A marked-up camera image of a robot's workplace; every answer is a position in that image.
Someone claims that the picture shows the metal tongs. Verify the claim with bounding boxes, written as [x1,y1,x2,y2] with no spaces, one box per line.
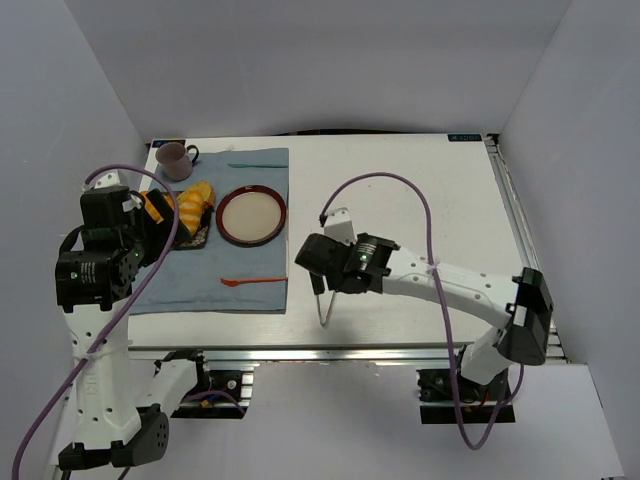
[315,291,337,329]

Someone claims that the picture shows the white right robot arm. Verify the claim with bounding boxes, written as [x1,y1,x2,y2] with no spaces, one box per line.
[295,208,554,386]

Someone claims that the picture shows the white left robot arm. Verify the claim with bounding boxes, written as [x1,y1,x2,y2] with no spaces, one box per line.
[55,167,205,471]

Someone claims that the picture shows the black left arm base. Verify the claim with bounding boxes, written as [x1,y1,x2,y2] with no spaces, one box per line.
[154,349,248,420]

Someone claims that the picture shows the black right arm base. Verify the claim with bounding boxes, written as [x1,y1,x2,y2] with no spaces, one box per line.
[417,369,516,425]

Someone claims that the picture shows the round orange bread roll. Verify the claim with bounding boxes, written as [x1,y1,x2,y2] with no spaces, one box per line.
[139,189,174,224]

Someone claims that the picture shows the orange striped bread roll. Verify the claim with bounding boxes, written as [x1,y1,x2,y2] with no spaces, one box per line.
[178,188,206,236]

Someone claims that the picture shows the black patterned square tray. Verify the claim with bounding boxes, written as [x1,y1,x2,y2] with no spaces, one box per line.
[172,223,209,250]

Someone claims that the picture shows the blue cloth placemat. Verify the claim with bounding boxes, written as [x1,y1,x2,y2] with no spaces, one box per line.
[131,148,289,314]

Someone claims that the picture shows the purple mug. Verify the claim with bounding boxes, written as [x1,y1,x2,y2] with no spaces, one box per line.
[155,142,200,182]

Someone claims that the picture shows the red rimmed round plate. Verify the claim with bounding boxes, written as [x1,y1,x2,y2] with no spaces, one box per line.
[215,185,288,248]

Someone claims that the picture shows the aluminium table frame rail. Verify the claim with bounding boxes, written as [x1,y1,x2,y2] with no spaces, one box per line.
[127,342,471,364]

